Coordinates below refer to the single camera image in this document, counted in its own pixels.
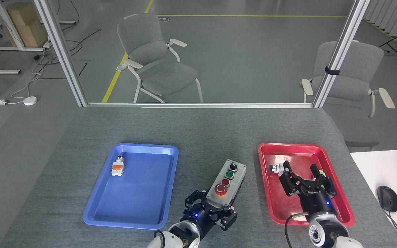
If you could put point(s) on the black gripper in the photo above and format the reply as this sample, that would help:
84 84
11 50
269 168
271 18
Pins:
319 203
200 217

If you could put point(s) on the grey four-button control box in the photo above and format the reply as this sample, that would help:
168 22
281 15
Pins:
226 181

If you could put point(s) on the cardboard box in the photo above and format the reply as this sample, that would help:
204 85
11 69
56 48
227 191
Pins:
28 26

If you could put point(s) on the red plastic tray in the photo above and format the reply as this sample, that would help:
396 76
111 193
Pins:
281 203

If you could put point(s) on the white desk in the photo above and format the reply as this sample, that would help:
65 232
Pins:
384 168

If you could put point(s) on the blue plastic tray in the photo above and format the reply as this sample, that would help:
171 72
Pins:
133 186

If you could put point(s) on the black computer mouse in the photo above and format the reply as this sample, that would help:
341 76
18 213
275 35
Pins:
387 198

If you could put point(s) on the grey chair with wide armrests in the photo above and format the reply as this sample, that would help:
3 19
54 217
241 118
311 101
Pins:
353 86

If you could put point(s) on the grey chair with slim armrests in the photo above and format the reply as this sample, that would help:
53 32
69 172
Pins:
160 72

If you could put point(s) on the white curtain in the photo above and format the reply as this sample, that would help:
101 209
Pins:
395 17

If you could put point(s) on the white round floor device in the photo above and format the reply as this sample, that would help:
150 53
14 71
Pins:
30 101

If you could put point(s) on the small green switch part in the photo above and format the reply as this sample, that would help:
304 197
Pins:
322 171

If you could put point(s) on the black silver push-button switch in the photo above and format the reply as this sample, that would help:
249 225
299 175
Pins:
275 168

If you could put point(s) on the white orange push-button switch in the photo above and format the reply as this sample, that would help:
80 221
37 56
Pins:
118 167

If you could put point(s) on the silver aluminium cross rail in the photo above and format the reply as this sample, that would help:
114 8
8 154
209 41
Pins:
202 105

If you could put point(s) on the plain silver aluminium post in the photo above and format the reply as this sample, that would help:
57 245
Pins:
62 51

